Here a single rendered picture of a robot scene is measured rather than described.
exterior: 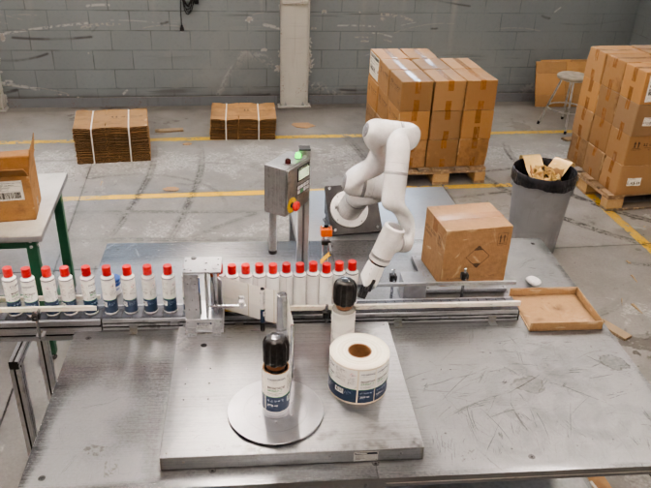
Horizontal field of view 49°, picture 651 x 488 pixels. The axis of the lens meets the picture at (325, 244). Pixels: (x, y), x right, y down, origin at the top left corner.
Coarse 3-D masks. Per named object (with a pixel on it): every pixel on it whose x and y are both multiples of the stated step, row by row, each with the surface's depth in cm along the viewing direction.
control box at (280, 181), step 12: (288, 156) 265; (264, 168) 258; (276, 168) 255; (288, 168) 255; (264, 180) 260; (276, 180) 258; (288, 180) 256; (264, 192) 263; (276, 192) 260; (288, 192) 258; (264, 204) 265; (276, 204) 262; (288, 204) 261; (300, 204) 269
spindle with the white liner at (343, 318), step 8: (336, 280) 247; (344, 280) 246; (352, 280) 246; (336, 288) 245; (344, 288) 244; (352, 288) 244; (336, 296) 246; (344, 296) 245; (352, 296) 246; (336, 304) 248; (344, 304) 246; (352, 304) 247; (336, 312) 249; (344, 312) 249; (352, 312) 249; (336, 320) 250; (344, 320) 249; (352, 320) 251; (336, 328) 252; (344, 328) 251; (352, 328) 253; (336, 336) 253
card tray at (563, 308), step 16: (512, 288) 304; (528, 288) 305; (544, 288) 305; (560, 288) 306; (576, 288) 307; (528, 304) 300; (544, 304) 300; (560, 304) 301; (576, 304) 301; (528, 320) 289; (544, 320) 290; (560, 320) 290; (576, 320) 290; (592, 320) 291
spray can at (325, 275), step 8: (328, 264) 273; (320, 272) 277; (328, 272) 274; (320, 280) 276; (328, 280) 275; (320, 288) 278; (328, 288) 277; (320, 296) 279; (328, 296) 279; (320, 304) 281; (328, 304) 280
